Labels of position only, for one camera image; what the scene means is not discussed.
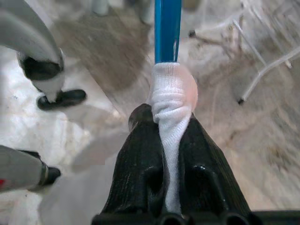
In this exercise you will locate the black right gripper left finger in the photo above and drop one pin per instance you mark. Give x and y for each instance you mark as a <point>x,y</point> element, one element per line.
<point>138,164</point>

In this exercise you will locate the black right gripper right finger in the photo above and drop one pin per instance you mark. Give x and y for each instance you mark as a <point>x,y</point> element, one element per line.
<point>201,168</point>

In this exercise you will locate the white garment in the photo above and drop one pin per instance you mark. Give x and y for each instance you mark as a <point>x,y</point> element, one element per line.
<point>171,93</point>

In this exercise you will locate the blue plastic hanger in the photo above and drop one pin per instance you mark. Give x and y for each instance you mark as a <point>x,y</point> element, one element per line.
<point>166,30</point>

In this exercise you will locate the light blue folding table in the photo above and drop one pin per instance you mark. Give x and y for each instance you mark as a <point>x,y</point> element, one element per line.
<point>255,81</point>

